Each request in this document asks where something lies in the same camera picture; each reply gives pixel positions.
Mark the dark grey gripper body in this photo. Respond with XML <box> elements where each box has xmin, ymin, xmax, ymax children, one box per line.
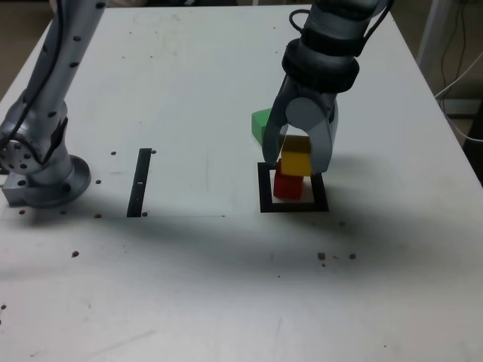
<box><xmin>277</xmin><ymin>76</ymin><xmax>339</xmax><ymax>122</ymax></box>

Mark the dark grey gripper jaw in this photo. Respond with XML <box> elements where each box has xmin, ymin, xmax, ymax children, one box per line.
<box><xmin>261</xmin><ymin>96</ymin><xmax>292</xmax><ymax>166</ymax></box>

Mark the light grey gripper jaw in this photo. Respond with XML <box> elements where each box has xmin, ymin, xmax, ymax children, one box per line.
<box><xmin>285</xmin><ymin>95</ymin><xmax>343</xmax><ymax>173</ymax></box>

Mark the green cube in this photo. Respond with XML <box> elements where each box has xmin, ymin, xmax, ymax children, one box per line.
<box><xmin>251</xmin><ymin>108</ymin><xmax>273</xmax><ymax>146</ymax></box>

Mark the yellow cube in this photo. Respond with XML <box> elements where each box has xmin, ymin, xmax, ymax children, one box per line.
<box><xmin>279</xmin><ymin>136</ymin><xmax>313</xmax><ymax>177</ymax></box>

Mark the red cube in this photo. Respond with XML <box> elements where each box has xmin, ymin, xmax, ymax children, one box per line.
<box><xmin>272</xmin><ymin>158</ymin><xmax>305</xmax><ymax>200</ymax></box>

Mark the black tape square outline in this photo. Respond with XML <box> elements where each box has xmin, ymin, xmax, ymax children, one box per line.
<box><xmin>257</xmin><ymin>161</ymin><xmax>330</xmax><ymax>213</ymax></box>

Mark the black tape strip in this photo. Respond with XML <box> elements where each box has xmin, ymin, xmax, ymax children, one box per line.
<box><xmin>126</xmin><ymin>148</ymin><xmax>152</xmax><ymax>219</ymax></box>

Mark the black box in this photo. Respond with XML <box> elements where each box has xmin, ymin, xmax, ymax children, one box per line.
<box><xmin>440</xmin><ymin>97</ymin><xmax>483</xmax><ymax>117</ymax></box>

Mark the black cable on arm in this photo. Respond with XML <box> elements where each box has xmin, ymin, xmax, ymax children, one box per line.
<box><xmin>288</xmin><ymin>0</ymin><xmax>394</xmax><ymax>41</ymax></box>

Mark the white metal post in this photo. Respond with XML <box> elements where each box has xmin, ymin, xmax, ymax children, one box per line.
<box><xmin>416</xmin><ymin>0</ymin><xmax>454</xmax><ymax>72</ymax></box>

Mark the white cable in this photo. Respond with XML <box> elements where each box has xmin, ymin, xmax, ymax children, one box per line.
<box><xmin>448</xmin><ymin>115</ymin><xmax>483</xmax><ymax>143</ymax></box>
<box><xmin>434</xmin><ymin>49</ymin><xmax>483</xmax><ymax>98</ymax></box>

